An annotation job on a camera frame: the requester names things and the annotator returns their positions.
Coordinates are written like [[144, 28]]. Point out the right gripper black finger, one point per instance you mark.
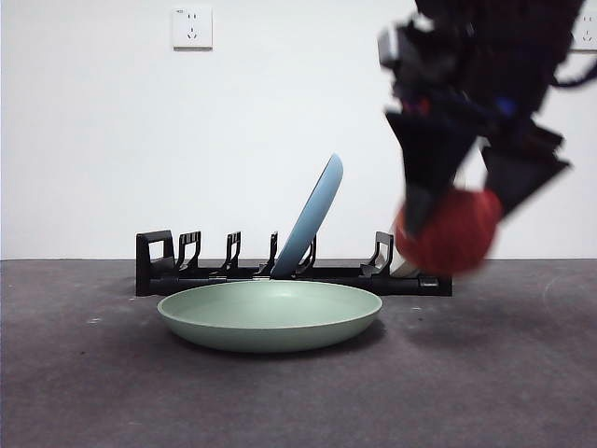
[[429, 158], [517, 177]]

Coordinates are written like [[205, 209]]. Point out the red yellow apple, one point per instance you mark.
[[457, 233]]

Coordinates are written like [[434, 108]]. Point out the green plate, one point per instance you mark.
[[270, 326]]

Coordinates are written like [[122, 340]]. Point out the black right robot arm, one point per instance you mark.
[[513, 37]]

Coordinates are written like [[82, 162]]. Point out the blue plate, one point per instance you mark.
[[308, 219]]

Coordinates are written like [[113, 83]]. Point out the black plate rack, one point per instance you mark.
[[154, 280]]

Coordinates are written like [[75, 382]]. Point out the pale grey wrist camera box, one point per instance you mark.
[[387, 46]]

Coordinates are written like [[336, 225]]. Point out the white wall socket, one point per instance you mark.
[[587, 37], [192, 28]]

